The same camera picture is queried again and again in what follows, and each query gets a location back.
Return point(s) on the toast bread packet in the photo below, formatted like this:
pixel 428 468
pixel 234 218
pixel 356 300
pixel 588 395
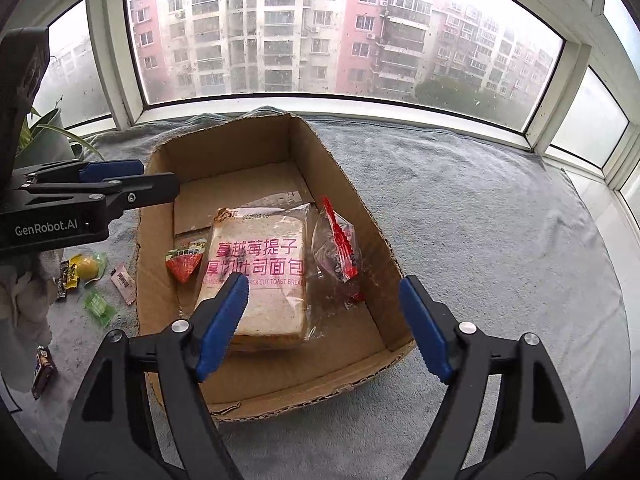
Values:
pixel 270 280

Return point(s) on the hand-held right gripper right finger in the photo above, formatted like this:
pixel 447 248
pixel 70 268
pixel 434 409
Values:
pixel 425 330

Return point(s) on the grey blanket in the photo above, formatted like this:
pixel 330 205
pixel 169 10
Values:
pixel 475 240

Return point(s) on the green candy packet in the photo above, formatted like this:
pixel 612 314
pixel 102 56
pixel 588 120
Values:
pixel 99 306

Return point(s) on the white framed window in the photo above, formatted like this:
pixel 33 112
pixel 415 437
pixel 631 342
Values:
pixel 300 35

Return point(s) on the potted green plant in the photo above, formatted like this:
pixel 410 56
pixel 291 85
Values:
pixel 50 145

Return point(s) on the yellow snack packet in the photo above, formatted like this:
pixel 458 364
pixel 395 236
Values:
pixel 87 266

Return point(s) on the brown snack packet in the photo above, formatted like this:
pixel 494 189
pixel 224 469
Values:
pixel 44 372

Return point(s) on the person's left hand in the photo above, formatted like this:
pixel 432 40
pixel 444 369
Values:
pixel 25 305

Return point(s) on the brown cardboard box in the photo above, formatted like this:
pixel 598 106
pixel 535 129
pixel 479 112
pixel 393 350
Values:
pixel 280 180

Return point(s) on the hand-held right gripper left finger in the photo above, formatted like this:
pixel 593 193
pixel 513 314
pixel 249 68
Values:
pixel 222 320

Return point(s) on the pink snack packet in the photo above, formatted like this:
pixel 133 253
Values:
pixel 122 282

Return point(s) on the red triangular snack packet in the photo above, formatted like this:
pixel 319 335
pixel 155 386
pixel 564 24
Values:
pixel 185 265

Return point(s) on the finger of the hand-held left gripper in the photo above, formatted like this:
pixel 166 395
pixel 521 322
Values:
pixel 112 167
pixel 150 187

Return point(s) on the black orange snack packet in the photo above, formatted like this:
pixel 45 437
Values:
pixel 64 282

